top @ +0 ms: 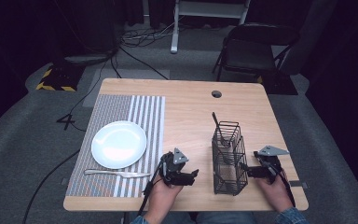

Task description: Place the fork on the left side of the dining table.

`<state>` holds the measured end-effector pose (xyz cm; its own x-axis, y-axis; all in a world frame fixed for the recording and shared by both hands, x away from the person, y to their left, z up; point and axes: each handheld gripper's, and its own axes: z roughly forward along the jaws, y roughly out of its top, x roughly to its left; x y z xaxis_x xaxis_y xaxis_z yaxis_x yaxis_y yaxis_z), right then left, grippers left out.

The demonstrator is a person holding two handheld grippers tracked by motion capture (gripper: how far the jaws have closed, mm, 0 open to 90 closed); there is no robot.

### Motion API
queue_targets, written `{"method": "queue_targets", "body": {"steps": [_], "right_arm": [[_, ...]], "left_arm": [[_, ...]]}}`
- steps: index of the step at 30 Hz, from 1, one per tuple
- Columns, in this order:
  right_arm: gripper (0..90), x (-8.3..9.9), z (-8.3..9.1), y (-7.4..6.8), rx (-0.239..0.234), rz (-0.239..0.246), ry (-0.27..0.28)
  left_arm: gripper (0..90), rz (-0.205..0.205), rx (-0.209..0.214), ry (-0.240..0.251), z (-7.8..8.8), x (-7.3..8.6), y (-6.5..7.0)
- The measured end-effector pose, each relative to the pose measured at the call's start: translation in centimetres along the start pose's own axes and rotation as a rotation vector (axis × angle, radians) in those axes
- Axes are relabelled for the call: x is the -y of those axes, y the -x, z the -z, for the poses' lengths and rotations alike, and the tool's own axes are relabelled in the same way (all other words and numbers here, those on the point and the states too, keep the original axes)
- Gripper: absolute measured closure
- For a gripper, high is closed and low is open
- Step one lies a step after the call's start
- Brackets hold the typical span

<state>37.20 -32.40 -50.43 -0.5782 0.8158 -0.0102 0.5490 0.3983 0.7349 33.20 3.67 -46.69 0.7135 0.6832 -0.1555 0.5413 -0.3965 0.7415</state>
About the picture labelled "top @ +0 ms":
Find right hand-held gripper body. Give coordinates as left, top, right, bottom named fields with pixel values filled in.
left=253, top=145, right=291, bottom=185

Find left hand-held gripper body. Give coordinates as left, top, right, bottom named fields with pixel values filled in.
left=159, top=147, right=192, bottom=188

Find black wire basket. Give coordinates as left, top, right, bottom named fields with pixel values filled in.
left=211, top=120, right=249, bottom=197

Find person's legs in jeans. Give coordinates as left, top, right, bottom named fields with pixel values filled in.
left=195, top=211, right=258, bottom=224

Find white round plate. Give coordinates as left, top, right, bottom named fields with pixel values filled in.
left=90, top=120, right=148, bottom=170

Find silver table knife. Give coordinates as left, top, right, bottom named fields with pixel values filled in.
left=84, top=168, right=152, bottom=179

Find black stand base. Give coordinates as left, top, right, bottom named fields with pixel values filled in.
left=256, top=72, right=299, bottom=96

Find striped woven placemat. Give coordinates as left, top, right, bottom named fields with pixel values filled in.
left=65, top=93, right=166, bottom=198

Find black folding chair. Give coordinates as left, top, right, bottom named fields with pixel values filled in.
left=212, top=22, right=301, bottom=84

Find yellow black striped base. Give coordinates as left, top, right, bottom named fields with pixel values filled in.
left=35, top=63, right=86, bottom=92

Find right hand-held gripper cable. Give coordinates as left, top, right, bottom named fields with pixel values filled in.
left=268, top=162, right=296, bottom=208

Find hand-held gripper cable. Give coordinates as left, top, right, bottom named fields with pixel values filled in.
left=137, top=161, right=165, bottom=217
left=268, top=162, right=296, bottom=208

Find left hand-held gripper cable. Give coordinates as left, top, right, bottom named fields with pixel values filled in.
left=137, top=161, right=165, bottom=217

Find black handled utensil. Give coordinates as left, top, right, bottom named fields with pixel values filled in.
left=211, top=111, right=231, bottom=147

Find black floor cable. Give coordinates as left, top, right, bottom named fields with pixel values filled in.
left=21, top=46, right=119, bottom=224

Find bundle of floor cables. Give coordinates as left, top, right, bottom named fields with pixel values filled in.
left=119, top=18, right=181, bottom=49

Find white metal desk frame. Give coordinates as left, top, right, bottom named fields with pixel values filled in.
left=170, top=0, right=252, bottom=55

